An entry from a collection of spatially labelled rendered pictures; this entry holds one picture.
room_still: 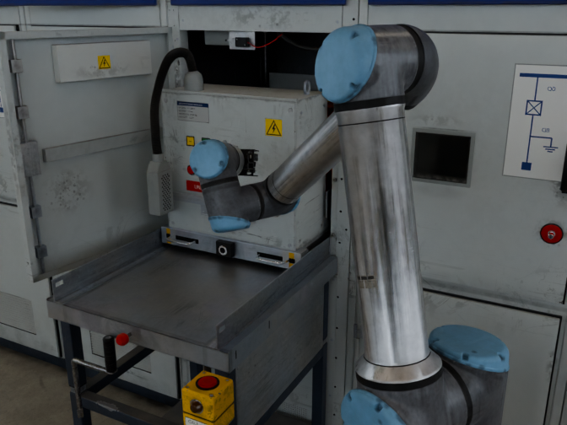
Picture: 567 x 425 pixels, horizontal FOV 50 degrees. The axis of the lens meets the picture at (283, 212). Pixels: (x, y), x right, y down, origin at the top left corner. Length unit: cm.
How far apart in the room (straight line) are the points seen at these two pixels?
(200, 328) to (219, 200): 39
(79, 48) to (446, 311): 138
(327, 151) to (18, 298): 221
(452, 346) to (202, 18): 140
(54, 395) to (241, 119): 167
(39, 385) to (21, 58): 167
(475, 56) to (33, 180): 133
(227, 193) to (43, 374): 196
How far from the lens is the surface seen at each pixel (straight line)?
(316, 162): 130
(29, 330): 325
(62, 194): 204
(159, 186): 197
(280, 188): 141
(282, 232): 189
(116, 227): 219
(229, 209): 139
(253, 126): 185
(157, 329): 165
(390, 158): 97
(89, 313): 178
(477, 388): 118
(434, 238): 190
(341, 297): 211
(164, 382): 274
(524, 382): 205
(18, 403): 302
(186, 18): 218
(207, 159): 140
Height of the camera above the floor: 164
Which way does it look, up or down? 19 degrees down
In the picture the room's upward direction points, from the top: straight up
